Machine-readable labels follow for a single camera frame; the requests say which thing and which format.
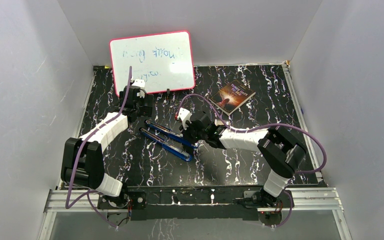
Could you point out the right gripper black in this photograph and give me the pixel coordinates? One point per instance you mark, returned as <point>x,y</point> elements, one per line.
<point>185,133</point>

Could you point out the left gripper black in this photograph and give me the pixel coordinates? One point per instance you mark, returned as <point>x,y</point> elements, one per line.
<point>145,110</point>

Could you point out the staple box tray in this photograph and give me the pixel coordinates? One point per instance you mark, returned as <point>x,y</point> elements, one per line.
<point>219,122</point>

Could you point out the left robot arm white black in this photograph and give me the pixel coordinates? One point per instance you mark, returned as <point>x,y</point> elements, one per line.
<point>82,162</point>

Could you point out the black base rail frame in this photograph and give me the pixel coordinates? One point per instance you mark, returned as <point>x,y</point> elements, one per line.
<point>246,202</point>

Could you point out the whiteboard with pink frame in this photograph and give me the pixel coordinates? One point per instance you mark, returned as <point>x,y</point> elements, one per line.
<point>163,60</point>

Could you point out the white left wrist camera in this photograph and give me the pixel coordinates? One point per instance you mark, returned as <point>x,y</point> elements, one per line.
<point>138,83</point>

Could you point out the paperback book orange cover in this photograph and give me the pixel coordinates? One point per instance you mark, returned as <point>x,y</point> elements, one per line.
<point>232,96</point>

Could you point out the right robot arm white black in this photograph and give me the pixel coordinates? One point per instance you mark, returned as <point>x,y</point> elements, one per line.
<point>281,150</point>

